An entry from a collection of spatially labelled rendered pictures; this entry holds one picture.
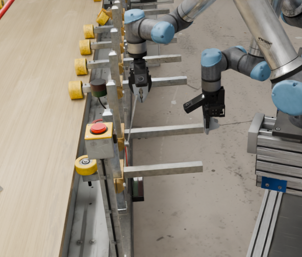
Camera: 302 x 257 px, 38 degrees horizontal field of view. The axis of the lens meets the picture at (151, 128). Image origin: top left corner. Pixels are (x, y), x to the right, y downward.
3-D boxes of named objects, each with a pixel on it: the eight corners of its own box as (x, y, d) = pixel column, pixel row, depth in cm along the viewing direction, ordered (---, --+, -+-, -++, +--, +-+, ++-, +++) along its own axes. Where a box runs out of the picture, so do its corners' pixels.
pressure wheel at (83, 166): (90, 175, 168) (85, 151, 162) (105, 183, 164) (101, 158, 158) (74, 186, 163) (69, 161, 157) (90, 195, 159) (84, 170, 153)
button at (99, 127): (106, 127, 118) (106, 121, 117) (106, 135, 114) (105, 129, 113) (92, 128, 118) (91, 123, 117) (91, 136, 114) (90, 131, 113)
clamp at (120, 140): (125, 132, 188) (124, 122, 185) (125, 151, 176) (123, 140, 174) (111, 133, 188) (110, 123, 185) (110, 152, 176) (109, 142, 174)
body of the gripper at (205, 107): (225, 119, 176) (225, 92, 169) (203, 120, 176) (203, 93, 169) (221, 109, 182) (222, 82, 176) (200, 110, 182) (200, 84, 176)
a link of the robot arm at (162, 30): (181, 16, 155) (156, 11, 162) (161, 26, 148) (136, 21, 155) (181, 37, 160) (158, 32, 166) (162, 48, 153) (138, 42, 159)
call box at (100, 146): (116, 145, 123) (112, 121, 119) (115, 160, 117) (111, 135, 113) (90, 147, 123) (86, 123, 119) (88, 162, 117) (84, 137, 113)
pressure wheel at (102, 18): (102, 23, 289) (109, 13, 286) (102, 27, 282) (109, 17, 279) (95, 18, 287) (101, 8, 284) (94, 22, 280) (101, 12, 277)
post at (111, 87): (127, 178, 192) (115, 78, 166) (127, 183, 189) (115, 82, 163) (119, 179, 192) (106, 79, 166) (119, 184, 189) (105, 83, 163)
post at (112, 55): (127, 143, 212) (116, 49, 186) (127, 148, 209) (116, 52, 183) (120, 144, 212) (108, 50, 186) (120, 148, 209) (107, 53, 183)
